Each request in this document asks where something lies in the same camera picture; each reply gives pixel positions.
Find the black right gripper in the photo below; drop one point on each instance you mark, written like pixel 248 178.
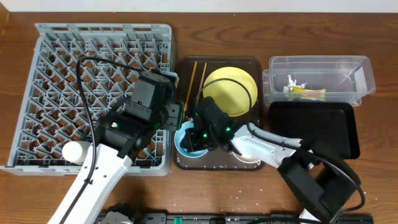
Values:
pixel 191 142

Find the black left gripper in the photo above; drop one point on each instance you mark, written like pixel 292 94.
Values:
pixel 173 115

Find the light blue bowl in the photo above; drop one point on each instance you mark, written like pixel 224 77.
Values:
pixel 179 135

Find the white bowl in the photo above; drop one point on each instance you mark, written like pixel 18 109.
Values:
pixel 245 159

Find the white cup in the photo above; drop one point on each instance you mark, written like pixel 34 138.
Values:
pixel 75 151

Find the white paper napkin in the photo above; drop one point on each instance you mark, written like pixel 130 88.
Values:
pixel 292 85

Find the green vegetable scrap wrapper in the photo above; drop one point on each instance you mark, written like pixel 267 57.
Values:
pixel 308 95

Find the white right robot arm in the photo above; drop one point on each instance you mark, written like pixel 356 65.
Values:
pixel 319 178

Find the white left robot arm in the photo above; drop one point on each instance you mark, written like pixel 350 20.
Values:
pixel 118 138

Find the grey dishwasher rack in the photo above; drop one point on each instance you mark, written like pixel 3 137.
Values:
pixel 52 113

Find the dark brown serving tray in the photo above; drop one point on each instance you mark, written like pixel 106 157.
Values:
pixel 216 160

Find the yellow plate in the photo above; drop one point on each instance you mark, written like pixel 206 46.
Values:
pixel 230 96

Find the clear plastic bin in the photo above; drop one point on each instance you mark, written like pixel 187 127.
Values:
pixel 346 78

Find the black plastic bin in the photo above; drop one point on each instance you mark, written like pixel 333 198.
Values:
pixel 332 123

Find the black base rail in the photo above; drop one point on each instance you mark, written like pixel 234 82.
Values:
pixel 123 213

